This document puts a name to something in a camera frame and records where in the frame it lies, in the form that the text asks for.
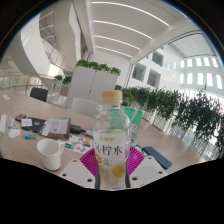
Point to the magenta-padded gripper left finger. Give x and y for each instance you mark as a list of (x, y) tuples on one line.
[(78, 171)]

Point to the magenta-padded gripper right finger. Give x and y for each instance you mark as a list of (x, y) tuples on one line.
[(146, 170)]

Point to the clear plastic drink bottle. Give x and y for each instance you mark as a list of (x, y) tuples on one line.
[(111, 133)]

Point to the colourful sticker sheet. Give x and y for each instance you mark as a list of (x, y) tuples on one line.
[(78, 144)]

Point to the white mug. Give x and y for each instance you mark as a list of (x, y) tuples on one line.
[(50, 153)]

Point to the black power adapter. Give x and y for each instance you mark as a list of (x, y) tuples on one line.
[(76, 129)]

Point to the small teal object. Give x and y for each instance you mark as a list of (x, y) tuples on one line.
[(30, 136)]

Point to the black notebook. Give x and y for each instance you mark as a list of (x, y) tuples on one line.
[(33, 125)]

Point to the row of green hedge plants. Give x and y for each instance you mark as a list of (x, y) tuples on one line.
[(186, 115)]

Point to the white computer mouse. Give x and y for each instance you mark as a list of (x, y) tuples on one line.
[(14, 133)]

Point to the small red and black object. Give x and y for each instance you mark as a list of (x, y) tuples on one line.
[(20, 117)]

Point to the white cabinet with plants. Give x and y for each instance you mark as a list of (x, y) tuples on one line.
[(90, 86)]

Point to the black office chair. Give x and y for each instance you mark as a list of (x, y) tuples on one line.
[(39, 94)]

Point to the potted plant in brown planter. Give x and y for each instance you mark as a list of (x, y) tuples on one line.
[(65, 85)]

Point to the ceiling light strips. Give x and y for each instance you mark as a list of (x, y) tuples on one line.
[(123, 28)]

